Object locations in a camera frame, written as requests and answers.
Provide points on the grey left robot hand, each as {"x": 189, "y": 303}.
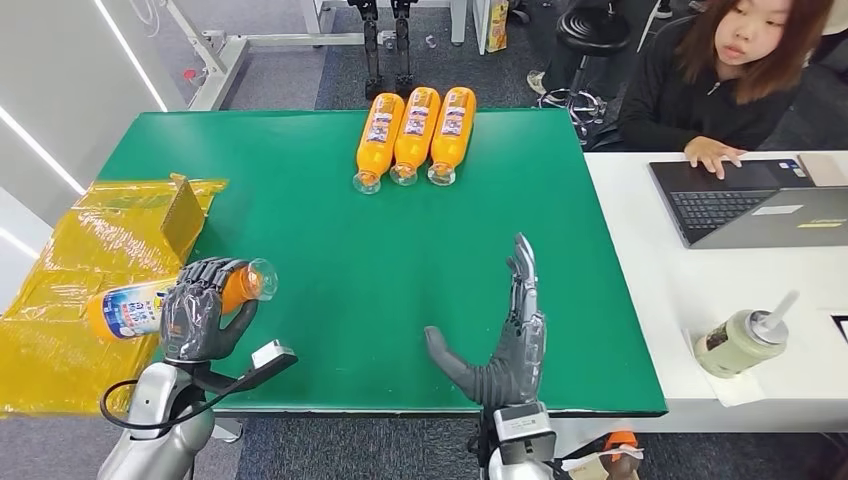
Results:
{"x": 195, "y": 321}

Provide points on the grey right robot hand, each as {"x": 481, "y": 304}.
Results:
{"x": 513, "y": 358}

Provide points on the orange juice bottle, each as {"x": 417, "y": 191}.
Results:
{"x": 132, "y": 314}
{"x": 415, "y": 129}
{"x": 452, "y": 129}
{"x": 378, "y": 139}

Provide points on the yellow film-wrapped cardboard box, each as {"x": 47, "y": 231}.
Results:
{"x": 73, "y": 258}

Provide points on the orange tool with white tag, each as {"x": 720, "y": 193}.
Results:
{"x": 619, "y": 457}

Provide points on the green table mat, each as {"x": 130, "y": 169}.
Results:
{"x": 371, "y": 265}

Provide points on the pale green cup with straw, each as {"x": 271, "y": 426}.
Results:
{"x": 738, "y": 339}

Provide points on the dark grey laptop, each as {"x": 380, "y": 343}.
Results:
{"x": 735, "y": 204}

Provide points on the white shoe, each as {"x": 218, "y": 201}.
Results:
{"x": 536, "y": 82}

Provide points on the person's hand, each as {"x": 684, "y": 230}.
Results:
{"x": 712, "y": 154}

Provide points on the person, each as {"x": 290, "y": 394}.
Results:
{"x": 702, "y": 99}

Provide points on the black robot leg stand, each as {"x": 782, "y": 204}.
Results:
{"x": 371, "y": 53}
{"x": 402, "y": 53}

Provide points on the black flat device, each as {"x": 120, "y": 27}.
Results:
{"x": 841, "y": 328}

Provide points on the yellow carton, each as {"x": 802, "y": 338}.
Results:
{"x": 497, "y": 25}

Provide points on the black round stool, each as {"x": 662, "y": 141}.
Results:
{"x": 593, "y": 30}

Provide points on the pale pink card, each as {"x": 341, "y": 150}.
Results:
{"x": 825, "y": 169}

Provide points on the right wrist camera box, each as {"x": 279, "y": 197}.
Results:
{"x": 524, "y": 430}

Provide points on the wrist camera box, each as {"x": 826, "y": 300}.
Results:
{"x": 272, "y": 354}
{"x": 524, "y": 430}

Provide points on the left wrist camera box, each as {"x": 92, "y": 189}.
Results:
{"x": 272, "y": 354}

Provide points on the white metal frame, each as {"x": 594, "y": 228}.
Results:
{"x": 218, "y": 69}

